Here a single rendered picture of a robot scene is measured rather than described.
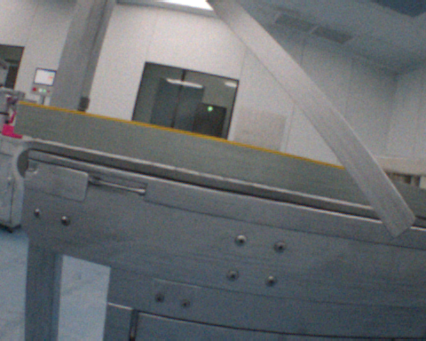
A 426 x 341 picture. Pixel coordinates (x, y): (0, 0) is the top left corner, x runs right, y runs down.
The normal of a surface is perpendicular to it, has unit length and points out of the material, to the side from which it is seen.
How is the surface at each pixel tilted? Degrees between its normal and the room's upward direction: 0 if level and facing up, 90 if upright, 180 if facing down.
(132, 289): 90
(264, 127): 90
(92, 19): 90
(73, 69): 90
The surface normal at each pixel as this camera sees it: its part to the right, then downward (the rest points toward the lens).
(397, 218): -0.48, -0.11
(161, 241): 0.06, 0.07
